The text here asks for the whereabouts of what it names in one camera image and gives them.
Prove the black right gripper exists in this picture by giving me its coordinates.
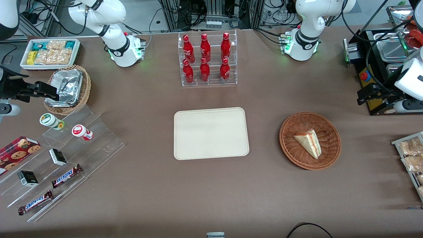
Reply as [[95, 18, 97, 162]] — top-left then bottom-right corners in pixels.
[[0, 65, 60, 102]]

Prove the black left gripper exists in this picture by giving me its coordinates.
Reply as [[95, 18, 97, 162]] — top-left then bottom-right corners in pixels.
[[357, 82, 402, 106]]

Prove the triangular sandwich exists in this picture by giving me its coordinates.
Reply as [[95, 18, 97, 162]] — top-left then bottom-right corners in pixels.
[[293, 129, 322, 160]]

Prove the aluminium foil tray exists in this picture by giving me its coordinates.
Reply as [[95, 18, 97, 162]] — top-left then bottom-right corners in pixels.
[[45, 69, 84, 108]]

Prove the light tan wicker basket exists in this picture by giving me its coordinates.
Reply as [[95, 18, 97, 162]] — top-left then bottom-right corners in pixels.
[[44, 64, 92, 116]]

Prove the dark brown wicker basket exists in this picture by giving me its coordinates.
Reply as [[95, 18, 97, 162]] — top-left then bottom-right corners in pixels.
[[279, 112, 342, 171]]

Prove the beige plastic serving tray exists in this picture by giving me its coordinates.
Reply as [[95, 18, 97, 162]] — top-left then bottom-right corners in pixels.
[[173, 107, 250, 161]]

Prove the green lid white cup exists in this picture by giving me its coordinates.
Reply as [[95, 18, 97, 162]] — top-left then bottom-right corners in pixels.
[[40, 113, 65, 130]]

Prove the white rectangular snack bin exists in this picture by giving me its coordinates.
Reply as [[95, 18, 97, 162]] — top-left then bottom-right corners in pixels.
[[20, 38, 81, 71]]

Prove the steel warmer pan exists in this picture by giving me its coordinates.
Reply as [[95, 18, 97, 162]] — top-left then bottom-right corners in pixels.
[[386, 63, 405, 80], [372, 31, 409, 63]]

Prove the black food warmer machine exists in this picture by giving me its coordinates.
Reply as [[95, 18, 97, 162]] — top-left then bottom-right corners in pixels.
[[343, 5, 423, 116]]

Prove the large clear cracker packet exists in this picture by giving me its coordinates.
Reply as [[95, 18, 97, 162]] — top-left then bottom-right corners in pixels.
[[34, 49, 73, 65]]

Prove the small clear cracker packet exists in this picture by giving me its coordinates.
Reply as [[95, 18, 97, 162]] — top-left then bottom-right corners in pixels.
[[46, 40, 66, 51]]

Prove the red lid white cup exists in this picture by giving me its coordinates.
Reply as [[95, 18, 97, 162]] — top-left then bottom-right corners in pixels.
[[72, 124, 94, 141]]

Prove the red tartan cookie box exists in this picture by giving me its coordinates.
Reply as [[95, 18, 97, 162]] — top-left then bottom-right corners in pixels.
[[0, 136, 42, 176]]

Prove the small black carton box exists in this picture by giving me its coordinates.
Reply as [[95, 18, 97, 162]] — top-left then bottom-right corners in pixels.
[[49, 148, 67, 166], [17, 171, 39, 187]]

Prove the clear acrylic step stand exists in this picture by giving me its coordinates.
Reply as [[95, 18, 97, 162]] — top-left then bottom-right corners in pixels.
[[0, 105, 125, 222]]

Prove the Snickers chocolate bar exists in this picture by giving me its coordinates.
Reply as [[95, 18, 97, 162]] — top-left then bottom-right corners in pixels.
[[18, 190, 53, 216], [51, 164, 83, 189]]

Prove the red cola bottle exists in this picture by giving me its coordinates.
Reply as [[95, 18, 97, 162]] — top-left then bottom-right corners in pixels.
[[221, 32, 231, 61], [220, 58, 230, 82], [183, 34, 195, 63], [200, 33, 211, 62], [200, 58, 210, 82], [182, 59, 194, 84]]

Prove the clear acrylic bottle rack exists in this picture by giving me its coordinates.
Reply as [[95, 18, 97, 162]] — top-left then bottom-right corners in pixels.
[[178, 30, 238, 87]]

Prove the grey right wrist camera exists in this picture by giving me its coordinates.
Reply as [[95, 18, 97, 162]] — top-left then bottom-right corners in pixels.
[[0, 103, 21, 116]]

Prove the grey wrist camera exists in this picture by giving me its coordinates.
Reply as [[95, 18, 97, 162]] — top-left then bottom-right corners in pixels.
[[0, 103, 21, 116], [393, 99, 423, 114]]

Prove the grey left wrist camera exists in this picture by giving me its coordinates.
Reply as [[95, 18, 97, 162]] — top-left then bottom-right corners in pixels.
[[393, 99, 423, 114]]

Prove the silver wire rack tray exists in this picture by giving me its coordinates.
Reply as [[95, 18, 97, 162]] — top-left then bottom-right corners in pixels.
[[392, 132, 423, 202]]

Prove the aluminium profile post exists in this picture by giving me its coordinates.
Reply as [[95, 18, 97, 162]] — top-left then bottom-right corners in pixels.
[[41, 0, 61, 37]]

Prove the black floor cable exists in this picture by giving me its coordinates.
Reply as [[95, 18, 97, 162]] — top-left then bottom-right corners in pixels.
[[286, 222, 334, 238]]

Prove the aluminium frame rack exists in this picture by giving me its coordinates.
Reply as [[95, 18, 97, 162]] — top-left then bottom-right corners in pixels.
[[158, 0, 275, 32]]

